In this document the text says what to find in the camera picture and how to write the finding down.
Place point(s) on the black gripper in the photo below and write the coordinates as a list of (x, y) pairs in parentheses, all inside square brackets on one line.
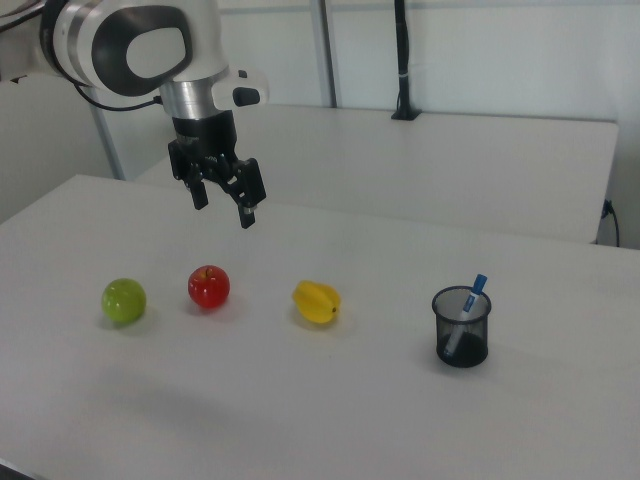
[(205, 135)]

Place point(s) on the blue and white marker pen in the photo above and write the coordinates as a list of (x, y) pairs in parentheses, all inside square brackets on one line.
[(470, 302)]

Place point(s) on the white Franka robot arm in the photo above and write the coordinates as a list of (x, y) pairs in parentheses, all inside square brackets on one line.
[(210, 30)]

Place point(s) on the black mesh pen cup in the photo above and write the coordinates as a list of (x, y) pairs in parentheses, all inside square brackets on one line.
[(476, 351)]

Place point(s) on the red toy apple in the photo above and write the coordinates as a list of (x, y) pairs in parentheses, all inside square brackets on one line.
[(209, 287)]

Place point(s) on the yellow toy starfruit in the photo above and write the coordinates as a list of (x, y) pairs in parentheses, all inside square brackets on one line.
[(315, 302)]

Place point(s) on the green toy apple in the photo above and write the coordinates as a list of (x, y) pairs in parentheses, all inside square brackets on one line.
[(124, 301)]

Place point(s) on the black pole with clamp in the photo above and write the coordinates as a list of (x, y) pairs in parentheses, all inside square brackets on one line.
[(402, 50)]

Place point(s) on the white side table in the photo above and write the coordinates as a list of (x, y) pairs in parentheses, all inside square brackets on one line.
[(450, 165)]

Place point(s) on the grey aluminium partition post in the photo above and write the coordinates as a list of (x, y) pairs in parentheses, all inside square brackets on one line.
[(326, 50), (107, 145)]

